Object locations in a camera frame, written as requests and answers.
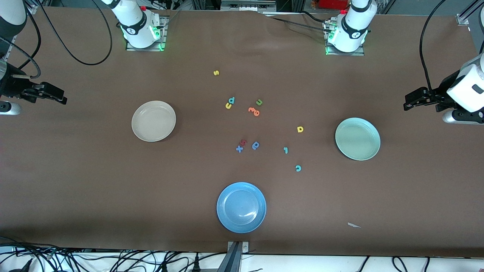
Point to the blue foam letter a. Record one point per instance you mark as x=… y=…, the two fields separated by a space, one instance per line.
x=255 y=146

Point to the orange foam letter e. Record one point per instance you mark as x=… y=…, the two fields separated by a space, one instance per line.
x=255 y=112

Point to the aluminium profile bar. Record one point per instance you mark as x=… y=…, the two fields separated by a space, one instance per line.
x=234 y=260

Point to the grey power strip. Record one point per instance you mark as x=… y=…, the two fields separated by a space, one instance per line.
x=247 y=6

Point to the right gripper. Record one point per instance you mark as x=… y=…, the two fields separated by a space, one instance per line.
x=8 y=84

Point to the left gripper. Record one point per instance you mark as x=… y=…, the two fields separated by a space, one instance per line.
x=445 y=87

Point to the red box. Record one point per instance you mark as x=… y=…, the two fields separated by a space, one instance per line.
x=332 y=3

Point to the light green plate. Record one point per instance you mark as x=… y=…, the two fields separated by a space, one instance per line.
x=357 y=139

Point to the beige brown plate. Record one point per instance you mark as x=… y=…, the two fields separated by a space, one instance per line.
x=153 y=122

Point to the blue plate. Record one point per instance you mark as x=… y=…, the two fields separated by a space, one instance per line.
x=241 y=207

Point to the aluminium frame corner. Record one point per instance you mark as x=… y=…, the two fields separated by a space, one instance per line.
x=462 y=18
x=32 y=8

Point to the white paper scrap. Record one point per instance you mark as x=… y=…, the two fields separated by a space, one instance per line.
x=352 y=225

